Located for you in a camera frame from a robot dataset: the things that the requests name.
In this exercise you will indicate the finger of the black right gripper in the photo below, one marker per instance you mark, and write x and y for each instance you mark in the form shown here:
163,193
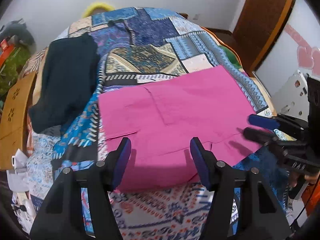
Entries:
263,122
259,136

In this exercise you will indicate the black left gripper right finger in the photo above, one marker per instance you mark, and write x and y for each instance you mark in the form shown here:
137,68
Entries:
243,205

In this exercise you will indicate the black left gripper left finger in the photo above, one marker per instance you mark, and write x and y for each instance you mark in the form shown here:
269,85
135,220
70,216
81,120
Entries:
77,205

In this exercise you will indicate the pink pants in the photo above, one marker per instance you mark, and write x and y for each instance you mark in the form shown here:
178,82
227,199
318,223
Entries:
161,118

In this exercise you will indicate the orange sleeved right forearm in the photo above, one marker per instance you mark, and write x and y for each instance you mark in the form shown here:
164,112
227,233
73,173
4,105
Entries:
310,197

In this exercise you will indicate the person's right hand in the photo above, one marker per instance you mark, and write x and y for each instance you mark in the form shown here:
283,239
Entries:
293,177

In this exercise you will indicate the brown wooden door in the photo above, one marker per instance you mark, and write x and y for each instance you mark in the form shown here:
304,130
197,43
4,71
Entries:
257,29

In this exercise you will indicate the wooden bedside board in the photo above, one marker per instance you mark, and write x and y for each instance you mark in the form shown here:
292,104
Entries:
14,131

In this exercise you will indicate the dark teal folded garment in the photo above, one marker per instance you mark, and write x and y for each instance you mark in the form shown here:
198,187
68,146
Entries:
69,79

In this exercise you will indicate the green storage bag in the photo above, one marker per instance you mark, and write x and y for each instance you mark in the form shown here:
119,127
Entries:
11,69

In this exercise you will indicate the blue patchwork bedspread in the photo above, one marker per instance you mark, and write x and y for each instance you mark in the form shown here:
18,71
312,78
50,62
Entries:
138,46

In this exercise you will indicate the orange box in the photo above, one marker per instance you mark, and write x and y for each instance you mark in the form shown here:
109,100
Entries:
6,51

